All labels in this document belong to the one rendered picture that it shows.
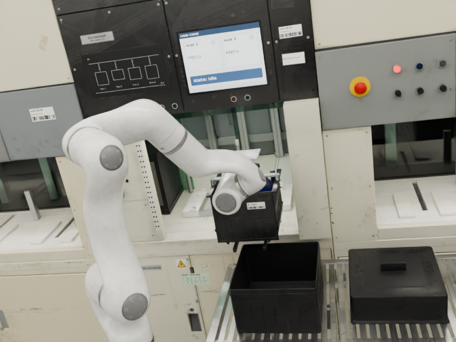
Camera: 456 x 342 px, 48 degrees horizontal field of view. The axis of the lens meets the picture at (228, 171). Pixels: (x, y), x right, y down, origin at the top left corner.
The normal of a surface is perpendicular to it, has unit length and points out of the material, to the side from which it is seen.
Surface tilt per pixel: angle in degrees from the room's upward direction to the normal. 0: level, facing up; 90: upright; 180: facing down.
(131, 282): 62
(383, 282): 0
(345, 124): 90
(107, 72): 90
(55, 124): 90
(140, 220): 90
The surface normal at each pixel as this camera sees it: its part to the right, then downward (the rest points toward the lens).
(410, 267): -0.16, -0.91
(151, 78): -0.17, 0.39
